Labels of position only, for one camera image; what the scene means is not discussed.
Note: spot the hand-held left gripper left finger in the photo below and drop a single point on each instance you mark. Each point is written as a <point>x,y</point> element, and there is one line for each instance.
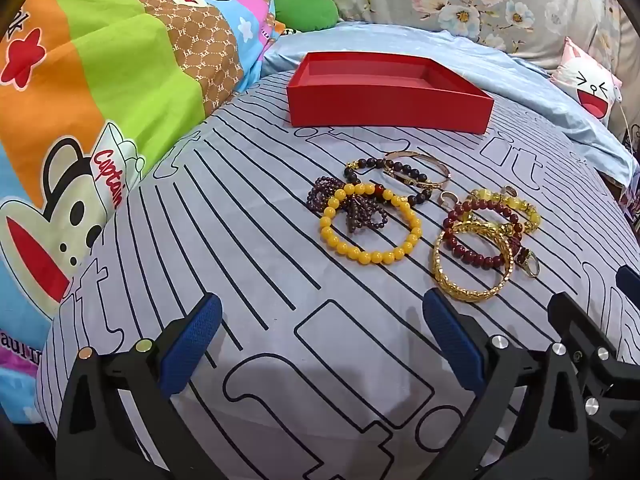
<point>192,345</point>

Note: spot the colourful cartoon monkey blanket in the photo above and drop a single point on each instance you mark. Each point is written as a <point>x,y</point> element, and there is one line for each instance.
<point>110,60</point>

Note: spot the red shallow box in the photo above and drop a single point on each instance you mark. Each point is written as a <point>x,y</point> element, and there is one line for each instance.
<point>380,105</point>

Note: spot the green plush cushion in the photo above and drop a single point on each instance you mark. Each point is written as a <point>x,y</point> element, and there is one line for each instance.
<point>305,7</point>

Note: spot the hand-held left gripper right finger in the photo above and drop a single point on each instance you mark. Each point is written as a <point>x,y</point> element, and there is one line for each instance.
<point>450,335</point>

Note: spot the thin gold bangle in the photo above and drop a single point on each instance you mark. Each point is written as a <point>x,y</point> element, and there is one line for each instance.
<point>444,172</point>

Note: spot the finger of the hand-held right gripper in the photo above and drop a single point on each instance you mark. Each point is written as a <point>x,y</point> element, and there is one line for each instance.
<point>631,287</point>
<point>575,325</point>

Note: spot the light blue pillow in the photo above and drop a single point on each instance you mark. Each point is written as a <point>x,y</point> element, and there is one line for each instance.
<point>525,85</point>

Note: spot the white cartoon face pillow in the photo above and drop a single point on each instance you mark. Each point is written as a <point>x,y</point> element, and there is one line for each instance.
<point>590,85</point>

